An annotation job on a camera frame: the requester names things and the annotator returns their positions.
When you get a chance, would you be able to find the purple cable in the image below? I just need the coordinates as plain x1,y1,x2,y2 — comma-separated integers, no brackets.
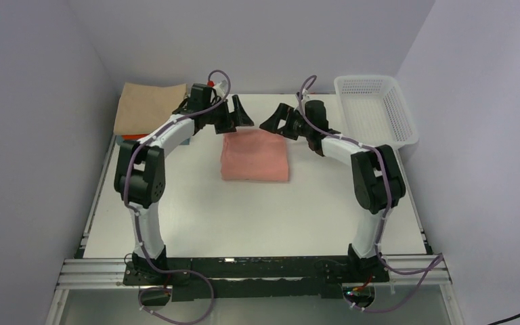
295,74,444,314
123,69,232,325

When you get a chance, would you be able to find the white plastic basket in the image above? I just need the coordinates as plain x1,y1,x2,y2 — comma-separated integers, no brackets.
334,74,419,150

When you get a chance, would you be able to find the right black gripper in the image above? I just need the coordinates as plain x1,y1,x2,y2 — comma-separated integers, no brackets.
259,104,313,141

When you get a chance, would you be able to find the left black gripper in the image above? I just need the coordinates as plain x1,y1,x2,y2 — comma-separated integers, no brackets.
204,95,253,135

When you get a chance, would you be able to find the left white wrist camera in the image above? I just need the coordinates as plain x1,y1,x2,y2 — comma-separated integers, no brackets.
207,80,230,97

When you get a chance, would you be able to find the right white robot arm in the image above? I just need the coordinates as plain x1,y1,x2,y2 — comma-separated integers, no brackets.
260,100,406,281

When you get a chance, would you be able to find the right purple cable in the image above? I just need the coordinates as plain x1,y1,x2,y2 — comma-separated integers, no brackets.
295,74,444,314

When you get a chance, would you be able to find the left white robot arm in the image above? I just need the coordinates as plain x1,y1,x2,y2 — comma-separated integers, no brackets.
114,83,254,284

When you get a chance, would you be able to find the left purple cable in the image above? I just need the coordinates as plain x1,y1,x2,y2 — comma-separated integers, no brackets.
123,69,232,325

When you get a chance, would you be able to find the folded tan t shirt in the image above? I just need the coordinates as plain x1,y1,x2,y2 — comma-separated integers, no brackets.
113,83,187,135

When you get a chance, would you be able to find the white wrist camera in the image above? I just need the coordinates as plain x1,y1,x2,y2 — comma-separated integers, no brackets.
207,80,230,97
299,89,311,101

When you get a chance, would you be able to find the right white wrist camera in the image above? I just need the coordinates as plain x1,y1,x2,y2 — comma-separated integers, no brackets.
299,89,311,101

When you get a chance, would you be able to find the folded orange t shirt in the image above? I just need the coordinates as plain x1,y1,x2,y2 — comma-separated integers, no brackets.
121,134,147,141

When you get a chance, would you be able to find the pink t shirt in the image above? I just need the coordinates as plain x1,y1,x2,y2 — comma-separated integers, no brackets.
220,129,290,182

